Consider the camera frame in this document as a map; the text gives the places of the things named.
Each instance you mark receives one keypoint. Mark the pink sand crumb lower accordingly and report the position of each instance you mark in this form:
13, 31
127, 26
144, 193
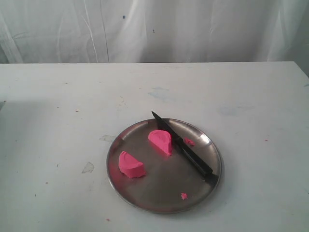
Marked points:
184, 196

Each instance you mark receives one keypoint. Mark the black knife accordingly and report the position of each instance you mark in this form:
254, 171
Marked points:
199, 164

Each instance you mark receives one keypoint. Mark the pink sand crumb upper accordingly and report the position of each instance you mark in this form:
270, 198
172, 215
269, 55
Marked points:
189, 142

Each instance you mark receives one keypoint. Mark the pink clay half piece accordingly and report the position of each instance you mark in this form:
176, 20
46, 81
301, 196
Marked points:
162, 140

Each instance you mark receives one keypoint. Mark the pink sand crumb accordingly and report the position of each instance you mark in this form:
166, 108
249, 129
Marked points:
184, 196
189, 142

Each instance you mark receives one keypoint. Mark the white plastic backdrop curtain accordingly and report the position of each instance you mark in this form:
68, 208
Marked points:
133, 31

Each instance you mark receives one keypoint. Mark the round stainless steel plate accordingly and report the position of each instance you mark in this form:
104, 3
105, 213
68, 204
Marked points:
159, 191

